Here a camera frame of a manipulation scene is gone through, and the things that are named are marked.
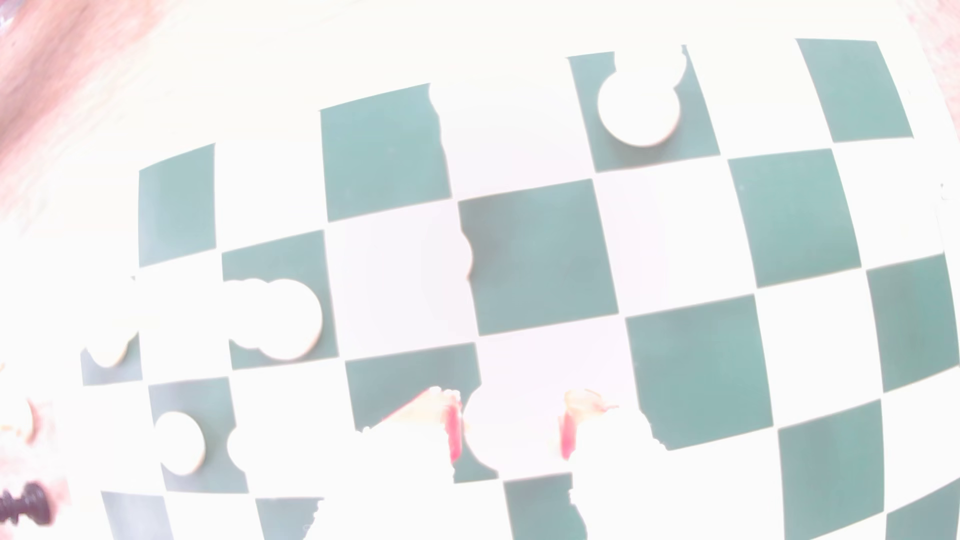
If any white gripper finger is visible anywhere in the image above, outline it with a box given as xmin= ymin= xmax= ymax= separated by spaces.
xmin=303 ymin=386 xmax=463 ymax=540
xmin=558 ymin=388 xmax=702 ymax=540

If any white queen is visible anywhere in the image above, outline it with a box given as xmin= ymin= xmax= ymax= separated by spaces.
xmin=461 ymin=378 xmax=571 ymax=481

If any green white chess mat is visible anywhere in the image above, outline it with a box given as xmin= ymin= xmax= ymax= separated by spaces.
xmin=0 ymin=0 xmax=960 ymax=540

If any black chess piece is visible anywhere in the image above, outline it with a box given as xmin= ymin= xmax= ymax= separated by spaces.
xmin=0 ymin=482 xmax=55 ymax=528

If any white bishop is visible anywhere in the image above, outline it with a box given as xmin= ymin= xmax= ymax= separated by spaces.
xmin=223 ymin=277 xmax=325 ymax=363

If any white pawn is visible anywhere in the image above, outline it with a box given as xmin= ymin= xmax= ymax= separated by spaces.
xmin=420 ymin=225 xmax=475 ymax=290
xmin=84 ymin=318 xmax=142 ymax=370
xmin=153 ymin=411 xmax=207 ymax=477

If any white rook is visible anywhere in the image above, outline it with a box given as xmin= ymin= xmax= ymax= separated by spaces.
xmin=597 ymin=45 xmax=687 ymax=148

